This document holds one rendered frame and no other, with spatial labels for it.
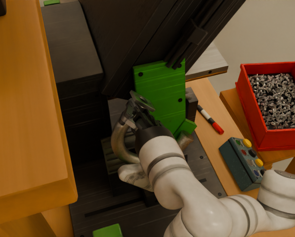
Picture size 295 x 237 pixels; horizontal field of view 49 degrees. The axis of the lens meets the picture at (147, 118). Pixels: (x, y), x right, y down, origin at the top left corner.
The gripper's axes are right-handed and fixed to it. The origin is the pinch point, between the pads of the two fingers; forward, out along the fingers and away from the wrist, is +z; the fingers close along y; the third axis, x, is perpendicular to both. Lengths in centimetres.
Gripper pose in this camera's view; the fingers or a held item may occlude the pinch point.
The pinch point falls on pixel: (137, 109)
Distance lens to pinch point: 69.4
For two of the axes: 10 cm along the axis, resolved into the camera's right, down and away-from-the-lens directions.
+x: -6.2, 7.2, 3.0
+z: -2.9, -5.6, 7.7
